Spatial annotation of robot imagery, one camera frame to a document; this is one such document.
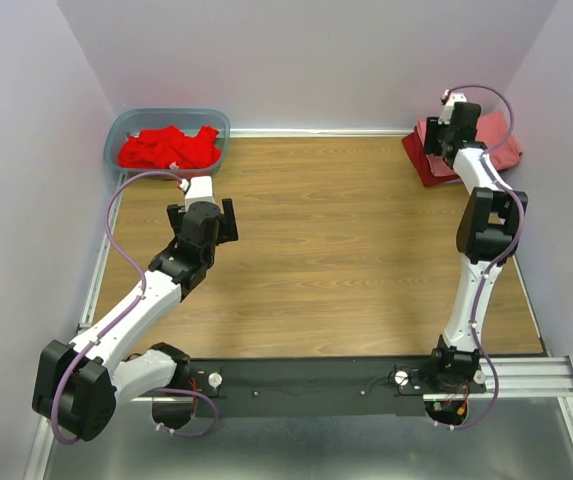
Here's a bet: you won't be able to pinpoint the pink t-shirt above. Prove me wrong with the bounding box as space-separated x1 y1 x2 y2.
412 111 523 176

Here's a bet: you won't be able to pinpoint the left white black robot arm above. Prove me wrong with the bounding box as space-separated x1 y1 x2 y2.
32 198 239 445

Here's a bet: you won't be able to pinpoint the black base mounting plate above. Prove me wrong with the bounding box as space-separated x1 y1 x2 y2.
191 355 486 419

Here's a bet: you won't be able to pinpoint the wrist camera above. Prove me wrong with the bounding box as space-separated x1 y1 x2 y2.
178 176 215 211
438 90 467 125

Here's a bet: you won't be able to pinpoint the dark red folded t-shirt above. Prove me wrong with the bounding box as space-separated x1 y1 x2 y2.
402 130 459 188

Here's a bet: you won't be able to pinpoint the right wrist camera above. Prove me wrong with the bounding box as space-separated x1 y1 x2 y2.
438 90 467 125

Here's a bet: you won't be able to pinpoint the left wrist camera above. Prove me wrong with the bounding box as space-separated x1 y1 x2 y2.
178 176 215 211

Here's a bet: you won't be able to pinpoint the bright red crumpled t-shirts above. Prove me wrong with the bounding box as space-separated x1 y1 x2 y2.
117 125 222 170

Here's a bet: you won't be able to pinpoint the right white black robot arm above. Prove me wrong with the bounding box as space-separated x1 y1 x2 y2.
423 92 528 392

